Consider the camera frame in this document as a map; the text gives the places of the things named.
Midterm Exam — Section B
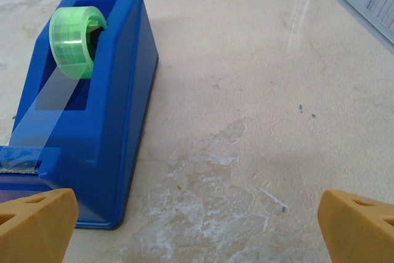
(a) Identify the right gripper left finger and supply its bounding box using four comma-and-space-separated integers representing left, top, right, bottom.
0, 187, 79, 263

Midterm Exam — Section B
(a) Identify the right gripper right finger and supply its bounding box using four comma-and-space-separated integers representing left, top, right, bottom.
317, 189, 394, 263

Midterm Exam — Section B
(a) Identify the blue tape dispenser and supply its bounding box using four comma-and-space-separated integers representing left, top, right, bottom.
0, 0, 159, 230

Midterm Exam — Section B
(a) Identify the green clear tape roll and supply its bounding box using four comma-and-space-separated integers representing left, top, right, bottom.
0, 6, 108, 174

